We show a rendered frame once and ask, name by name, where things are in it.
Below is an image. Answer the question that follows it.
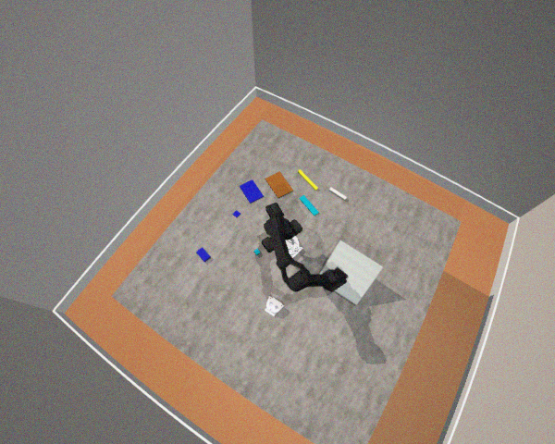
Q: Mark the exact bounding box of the blue flat plate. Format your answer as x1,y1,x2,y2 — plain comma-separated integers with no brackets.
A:
240,180,264,203

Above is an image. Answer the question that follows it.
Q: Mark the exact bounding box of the orange flat plate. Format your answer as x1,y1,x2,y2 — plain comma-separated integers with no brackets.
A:
265,171,293,198

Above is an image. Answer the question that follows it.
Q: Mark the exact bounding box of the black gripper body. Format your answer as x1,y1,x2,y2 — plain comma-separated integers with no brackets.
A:
262,219,302,253

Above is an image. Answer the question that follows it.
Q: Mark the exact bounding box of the yellow flat bar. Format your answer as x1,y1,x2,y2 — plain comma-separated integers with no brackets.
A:
298,170,318,190

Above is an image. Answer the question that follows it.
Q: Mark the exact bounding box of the cyan flat bar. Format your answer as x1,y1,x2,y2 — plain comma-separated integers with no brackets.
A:
299,196,319,216

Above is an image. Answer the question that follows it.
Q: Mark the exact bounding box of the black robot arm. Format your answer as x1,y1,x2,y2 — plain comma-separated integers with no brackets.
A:
264,203,348,292

